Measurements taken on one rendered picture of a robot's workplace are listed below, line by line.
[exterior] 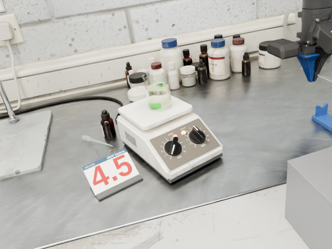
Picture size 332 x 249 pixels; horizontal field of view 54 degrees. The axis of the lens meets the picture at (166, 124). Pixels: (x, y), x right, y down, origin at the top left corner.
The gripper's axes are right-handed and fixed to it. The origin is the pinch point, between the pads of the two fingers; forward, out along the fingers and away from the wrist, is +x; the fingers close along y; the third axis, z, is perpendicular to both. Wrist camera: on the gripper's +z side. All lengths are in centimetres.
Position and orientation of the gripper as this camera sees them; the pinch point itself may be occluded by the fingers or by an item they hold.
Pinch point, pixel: (312, 65)
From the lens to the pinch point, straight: 76.6
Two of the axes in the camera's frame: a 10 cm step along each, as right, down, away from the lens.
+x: 1.3, 8.8, 4.6
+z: 2.5, 4.2, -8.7
